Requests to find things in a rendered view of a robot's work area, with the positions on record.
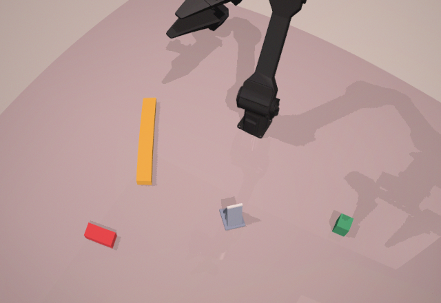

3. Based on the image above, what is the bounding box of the orange bar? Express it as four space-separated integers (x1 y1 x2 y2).
136 98 156 185

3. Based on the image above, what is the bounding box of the red rectangular block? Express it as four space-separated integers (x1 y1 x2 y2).
84 223 117 248

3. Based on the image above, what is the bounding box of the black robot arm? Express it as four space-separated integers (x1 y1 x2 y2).
236 0 306 138

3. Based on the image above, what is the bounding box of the green cube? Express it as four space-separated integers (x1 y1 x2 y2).
332 213 353 236

